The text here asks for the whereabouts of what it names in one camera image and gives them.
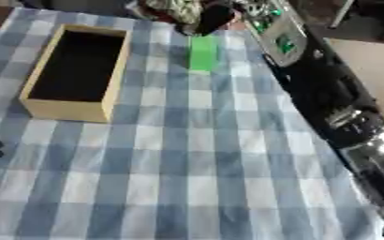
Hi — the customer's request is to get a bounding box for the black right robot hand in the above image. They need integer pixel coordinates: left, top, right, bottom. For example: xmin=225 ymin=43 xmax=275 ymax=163
xmin=125 ymin=0 xmax=248 ymax=37

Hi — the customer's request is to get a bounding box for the tan cardboard box black inside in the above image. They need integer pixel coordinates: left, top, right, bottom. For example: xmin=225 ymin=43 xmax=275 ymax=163
xmin=16 ymin=23 xmax=133 ymax=124

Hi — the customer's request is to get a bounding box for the green rectangular block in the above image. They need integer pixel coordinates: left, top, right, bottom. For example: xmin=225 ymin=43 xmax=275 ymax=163
xmin=186 ymin=34 xmax=222 ymax=72

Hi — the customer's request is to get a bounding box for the white metal leg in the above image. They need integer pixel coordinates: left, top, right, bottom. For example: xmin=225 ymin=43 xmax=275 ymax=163
xmin=328 ymin=0 xmax=360 ymax=30

